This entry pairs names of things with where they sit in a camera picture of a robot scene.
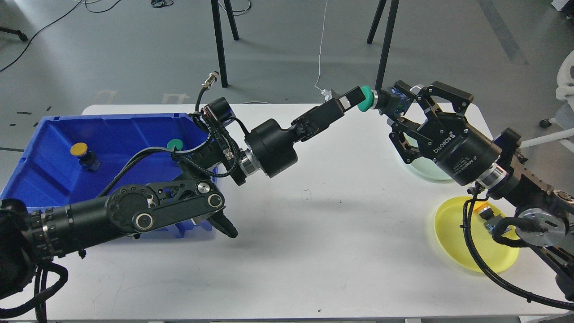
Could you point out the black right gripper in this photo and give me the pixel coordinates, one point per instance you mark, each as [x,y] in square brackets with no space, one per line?
[453,148]

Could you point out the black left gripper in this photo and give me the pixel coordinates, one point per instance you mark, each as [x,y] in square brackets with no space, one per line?
[271,148]

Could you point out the green push button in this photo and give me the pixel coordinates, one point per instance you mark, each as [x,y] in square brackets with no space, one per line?
[376,99]
[175,144]

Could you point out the yellow push button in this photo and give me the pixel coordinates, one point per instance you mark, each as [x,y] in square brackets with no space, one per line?
[490,217]
[86,158]

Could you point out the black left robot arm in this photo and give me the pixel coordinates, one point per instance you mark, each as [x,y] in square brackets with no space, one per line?
[31,240]

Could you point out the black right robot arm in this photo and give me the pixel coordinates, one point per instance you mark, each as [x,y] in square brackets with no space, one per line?
[541,221]

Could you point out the pale green plate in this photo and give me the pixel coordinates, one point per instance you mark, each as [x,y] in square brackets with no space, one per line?
[428,170]

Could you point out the yellow plate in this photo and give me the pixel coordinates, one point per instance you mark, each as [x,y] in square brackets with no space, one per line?
[450,236]

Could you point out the yellow push button in bin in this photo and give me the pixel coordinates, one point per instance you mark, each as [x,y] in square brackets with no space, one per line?
[86,158]

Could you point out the right black tripod legs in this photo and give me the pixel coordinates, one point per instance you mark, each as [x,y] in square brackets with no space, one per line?
[390,24]

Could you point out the black tripod legs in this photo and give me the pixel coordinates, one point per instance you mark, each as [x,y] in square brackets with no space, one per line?
[390,24]
[219,35]

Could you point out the white chair base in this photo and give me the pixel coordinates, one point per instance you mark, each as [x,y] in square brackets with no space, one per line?
[564,115]

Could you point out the left black tripod legs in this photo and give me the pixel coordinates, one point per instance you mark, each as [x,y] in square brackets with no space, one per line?
[219,35]

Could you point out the blue plastic bin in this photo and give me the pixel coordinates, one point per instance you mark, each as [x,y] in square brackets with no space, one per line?
[67,170]

